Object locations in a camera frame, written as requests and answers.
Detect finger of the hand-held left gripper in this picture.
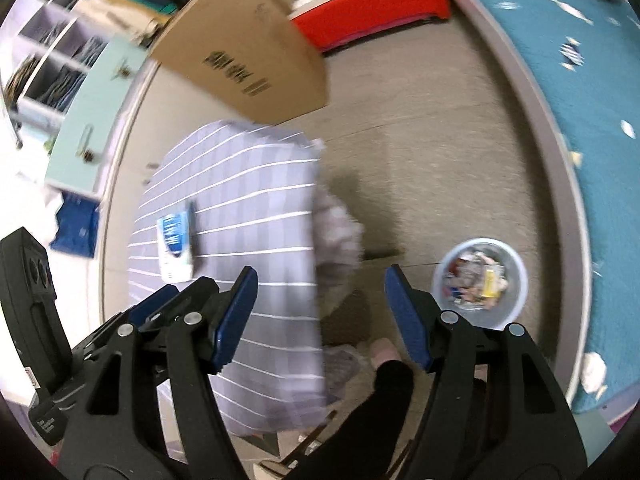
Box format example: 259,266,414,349
137,276,221,333
75,285,179,356

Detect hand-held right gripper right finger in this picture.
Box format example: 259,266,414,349
384,264,588,480

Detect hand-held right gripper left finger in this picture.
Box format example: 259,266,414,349
62,266,259,480

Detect blue white packet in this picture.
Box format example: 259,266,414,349
156,200,196,282

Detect pile of wrappers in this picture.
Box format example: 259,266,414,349
442,246,511,311

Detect pale blue plastic bin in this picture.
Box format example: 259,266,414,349
432,237,528,331

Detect pink slipper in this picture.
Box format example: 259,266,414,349
370,338,402,362

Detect blue bag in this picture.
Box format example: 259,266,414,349
50,192,101,260

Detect person's black trouser leg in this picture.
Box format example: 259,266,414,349
285,360,416,480

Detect grey checked tablecloth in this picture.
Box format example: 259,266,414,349
127,120,366,433

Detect beige low cabinet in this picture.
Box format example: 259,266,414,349
97,57,173,313

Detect white teal shelf unit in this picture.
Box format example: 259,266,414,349
0,0,151,206

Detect folded jeans stack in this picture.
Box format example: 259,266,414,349
42,62,83,106

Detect large cardboard box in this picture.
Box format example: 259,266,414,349
149,0,331,121

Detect folded dark clothes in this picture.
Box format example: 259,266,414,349
75,37,108,68

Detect bunk bed, teal mattress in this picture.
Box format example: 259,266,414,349
440,0,640,413

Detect red bench white top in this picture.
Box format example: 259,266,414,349
287,0,451,53

